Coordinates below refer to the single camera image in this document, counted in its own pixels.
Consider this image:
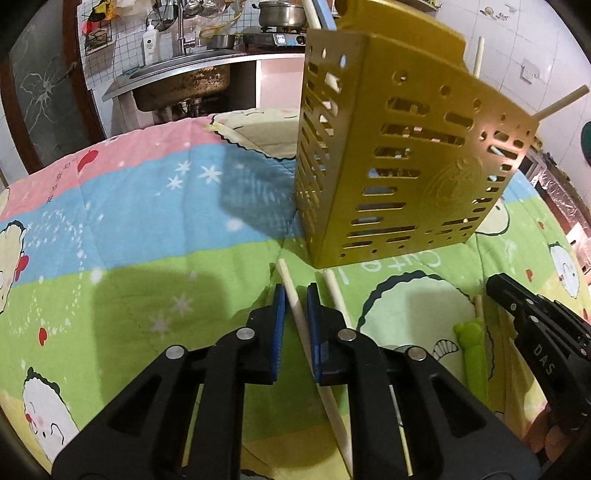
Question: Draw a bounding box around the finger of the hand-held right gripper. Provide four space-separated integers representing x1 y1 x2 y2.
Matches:
486 273 583 429

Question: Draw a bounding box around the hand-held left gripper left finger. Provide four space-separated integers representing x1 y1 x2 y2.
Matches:
52 284 289 480

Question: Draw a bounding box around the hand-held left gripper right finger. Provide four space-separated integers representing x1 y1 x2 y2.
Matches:
306 282 543 480

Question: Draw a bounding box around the green handled metal fork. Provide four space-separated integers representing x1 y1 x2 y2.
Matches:
452 319 491 412

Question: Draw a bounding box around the yellow slotted utensil holder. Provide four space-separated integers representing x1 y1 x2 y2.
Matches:
294 0 541 270

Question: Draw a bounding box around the person's right hand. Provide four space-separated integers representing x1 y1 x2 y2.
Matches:
521 405 571 468

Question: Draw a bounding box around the pastel cartoon printed blanket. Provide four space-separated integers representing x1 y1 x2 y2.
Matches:
0 107 591 480

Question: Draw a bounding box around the steel kitchen sink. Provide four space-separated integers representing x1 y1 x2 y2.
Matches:
102 50 259 112

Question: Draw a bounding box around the gas stove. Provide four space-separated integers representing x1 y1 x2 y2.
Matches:
242 30 309 49

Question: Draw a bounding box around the small steel saucepan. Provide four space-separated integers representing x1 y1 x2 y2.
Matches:
205 33 241 49

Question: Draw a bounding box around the steel faucet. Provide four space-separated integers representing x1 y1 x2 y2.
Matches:
173 7 197 55

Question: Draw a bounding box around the white soap bottle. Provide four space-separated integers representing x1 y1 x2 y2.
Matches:
140 21 158 65

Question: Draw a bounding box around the steel cooking pot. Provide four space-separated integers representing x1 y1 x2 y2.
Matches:
253 0 308 28

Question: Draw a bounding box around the brown door with frosted glass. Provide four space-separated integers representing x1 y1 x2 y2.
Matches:
0 0 105 167

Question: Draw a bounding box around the wall rack with hanging utensils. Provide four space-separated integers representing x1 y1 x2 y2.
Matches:
150 0 241 24

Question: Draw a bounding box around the wire grid with hung things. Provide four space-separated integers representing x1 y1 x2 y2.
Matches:
76 0 118 90

